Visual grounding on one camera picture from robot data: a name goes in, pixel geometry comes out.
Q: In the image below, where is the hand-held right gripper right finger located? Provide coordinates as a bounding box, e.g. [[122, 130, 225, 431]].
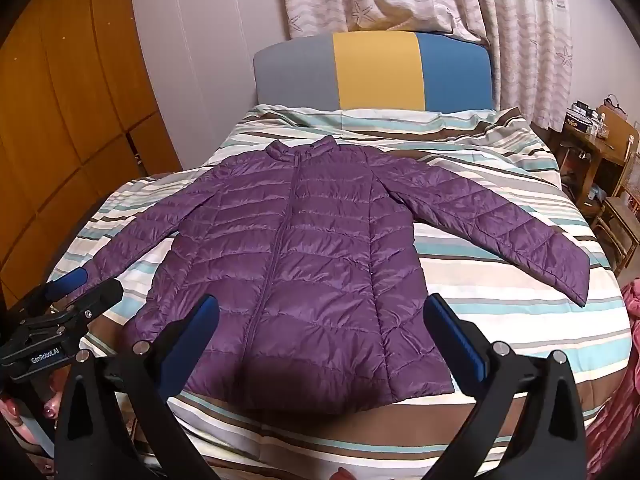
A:
[[422, 294, 587, 480]]

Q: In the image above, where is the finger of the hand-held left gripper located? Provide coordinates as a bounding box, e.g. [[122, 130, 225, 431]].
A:
[[62, 278, 123, 331], [31, 267, 88, 313]]

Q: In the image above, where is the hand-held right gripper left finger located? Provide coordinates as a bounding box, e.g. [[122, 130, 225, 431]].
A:
[[54, 294, 221, 480]]

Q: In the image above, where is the purple quilted down jacket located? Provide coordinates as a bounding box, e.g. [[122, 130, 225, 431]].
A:
[[89, 136, 591, 416]]

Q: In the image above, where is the person's left hand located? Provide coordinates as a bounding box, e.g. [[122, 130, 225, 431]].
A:
[[0, 396, 66, 441]]

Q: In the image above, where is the striped bed sheet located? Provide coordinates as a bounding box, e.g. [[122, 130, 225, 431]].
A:
[[47, 104, 633, 480]]

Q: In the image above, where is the pink cloth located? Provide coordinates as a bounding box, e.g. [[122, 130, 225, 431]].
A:
[[585, 275, 640, 480]]

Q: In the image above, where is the wooden wardrobe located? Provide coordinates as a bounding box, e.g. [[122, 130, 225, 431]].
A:
[[0, 0, 183, 311]]

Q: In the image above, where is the wooden chair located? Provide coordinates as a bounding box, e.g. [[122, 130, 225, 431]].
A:
[[595, 105, 640, 276]]

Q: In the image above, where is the dark patterned box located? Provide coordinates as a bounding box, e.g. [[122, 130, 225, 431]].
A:
[[565, 111, 595, 135]]

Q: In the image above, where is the grey yellow blue headboard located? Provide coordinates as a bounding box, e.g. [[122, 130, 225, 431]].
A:
[[253, 31, 496, 113]]

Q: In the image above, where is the starfish print curtain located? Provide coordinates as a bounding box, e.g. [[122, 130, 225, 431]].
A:
[[277, 0, 576, 131]]

